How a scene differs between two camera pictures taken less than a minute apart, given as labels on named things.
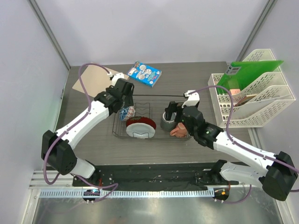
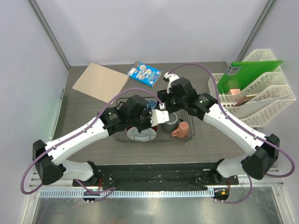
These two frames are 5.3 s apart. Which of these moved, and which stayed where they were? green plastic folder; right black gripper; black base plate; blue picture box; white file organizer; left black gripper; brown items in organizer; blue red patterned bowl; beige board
Moved: left black gripper; blue red patterned bowl; right black gripper
Stayed: brown items in organizer; beige board; white file organizer; green plastic folder; black base plate; blue picture box
